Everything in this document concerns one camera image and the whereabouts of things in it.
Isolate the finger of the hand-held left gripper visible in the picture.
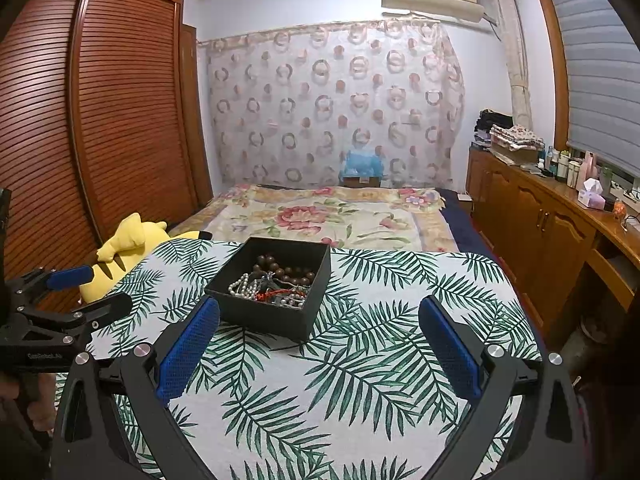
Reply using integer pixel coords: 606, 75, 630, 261
42, 266, 95, 292
80, 293, 133, 328

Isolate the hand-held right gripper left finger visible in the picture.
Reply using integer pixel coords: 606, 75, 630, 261
50, 296, 221, 480

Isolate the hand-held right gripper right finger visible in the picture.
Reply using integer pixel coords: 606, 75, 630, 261
417, 295, 588, 480

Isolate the black cardboard box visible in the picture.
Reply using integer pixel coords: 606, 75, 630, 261
204, 236, 332, 342

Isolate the white pearl necklace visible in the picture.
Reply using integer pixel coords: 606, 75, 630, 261
228, 272, 307, 309

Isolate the red braided bead bracelet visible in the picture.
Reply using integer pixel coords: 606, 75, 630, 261
254, 285, 308, 303

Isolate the brown wooden bead bracelet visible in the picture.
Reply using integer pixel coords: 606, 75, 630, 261
251, 254, 317, 288

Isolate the person's left forearm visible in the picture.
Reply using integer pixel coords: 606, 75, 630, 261
0, 400, 51, 480

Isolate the person's left hand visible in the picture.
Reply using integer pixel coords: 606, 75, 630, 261
22, 374, 57, 432

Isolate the yellow plush toy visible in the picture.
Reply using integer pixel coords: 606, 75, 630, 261
80, 212, 212, 305

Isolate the green leaf print cloth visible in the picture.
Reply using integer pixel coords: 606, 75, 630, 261
52, 237, 543, 480

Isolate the dark blue bed sheet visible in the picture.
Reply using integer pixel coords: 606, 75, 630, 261
435, 187, 496, 256

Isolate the wooden sideboard cabinet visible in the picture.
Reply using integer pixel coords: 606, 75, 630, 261
465, 145, 640, 341

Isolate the brown slatted wooden wardrobe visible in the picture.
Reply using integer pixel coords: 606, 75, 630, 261
0, 0, 213, 311

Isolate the floral bed blanket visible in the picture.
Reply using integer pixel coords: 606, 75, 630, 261
172, 184, 446, 253

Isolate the blue plush toy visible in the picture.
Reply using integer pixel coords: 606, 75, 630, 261
341, 149, 383, 178

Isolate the pink tissue box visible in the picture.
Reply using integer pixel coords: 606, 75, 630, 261
576, 178, 607, 209

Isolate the row of toiletry bottles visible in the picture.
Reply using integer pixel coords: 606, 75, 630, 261
540, 145, 613, 191

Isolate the stack of dark folded clothes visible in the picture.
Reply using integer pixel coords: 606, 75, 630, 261
472, 109, 515, 148

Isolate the circle patterned sheer curtain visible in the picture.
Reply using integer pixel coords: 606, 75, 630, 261
205, 20, 466, 188

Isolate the beige tied curtain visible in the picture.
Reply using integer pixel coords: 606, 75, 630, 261
485, 0, 533, 133

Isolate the grey window blind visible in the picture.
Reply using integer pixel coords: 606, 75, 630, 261
542, 0, 640, 171

